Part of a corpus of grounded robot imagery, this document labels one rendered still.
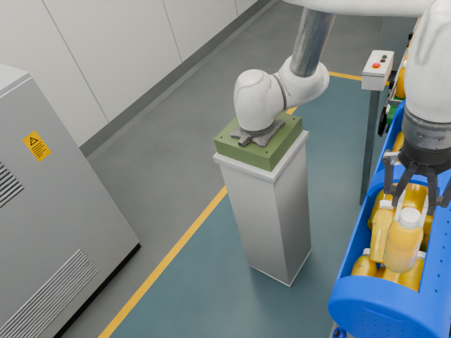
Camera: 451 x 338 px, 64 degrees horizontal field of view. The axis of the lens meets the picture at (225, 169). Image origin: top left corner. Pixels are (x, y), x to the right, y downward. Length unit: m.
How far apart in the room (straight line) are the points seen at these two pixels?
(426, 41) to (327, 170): 2.38
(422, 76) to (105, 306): 2.37
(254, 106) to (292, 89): 0.16
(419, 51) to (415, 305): 0.61
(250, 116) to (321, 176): 1.48
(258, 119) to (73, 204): 1.18
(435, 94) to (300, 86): 0.92
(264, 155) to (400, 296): 0.76
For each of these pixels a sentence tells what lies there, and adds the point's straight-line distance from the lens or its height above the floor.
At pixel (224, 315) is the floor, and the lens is 2.32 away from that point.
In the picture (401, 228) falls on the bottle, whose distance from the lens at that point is 0.84.
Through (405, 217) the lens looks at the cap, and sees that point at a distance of 0.83.
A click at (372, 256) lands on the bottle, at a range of 1.18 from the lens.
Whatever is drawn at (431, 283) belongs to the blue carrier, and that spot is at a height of 1.21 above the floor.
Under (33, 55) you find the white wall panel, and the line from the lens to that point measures 3.29.
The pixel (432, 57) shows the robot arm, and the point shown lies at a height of 1.83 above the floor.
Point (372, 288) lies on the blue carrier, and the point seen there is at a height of 1.23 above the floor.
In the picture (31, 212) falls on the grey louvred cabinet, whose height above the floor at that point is 0.88.
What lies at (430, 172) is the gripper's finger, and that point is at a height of 1.60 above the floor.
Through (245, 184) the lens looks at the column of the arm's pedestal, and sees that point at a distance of 1.67.
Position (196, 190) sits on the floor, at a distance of 2.92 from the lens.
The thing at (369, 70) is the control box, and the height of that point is 1.10.
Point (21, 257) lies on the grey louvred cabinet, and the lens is 2.15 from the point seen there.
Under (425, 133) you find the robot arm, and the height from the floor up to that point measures 1.70.
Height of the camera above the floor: 2.10
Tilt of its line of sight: 44 degrees down
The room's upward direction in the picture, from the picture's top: 16 degrees counter-clockwise
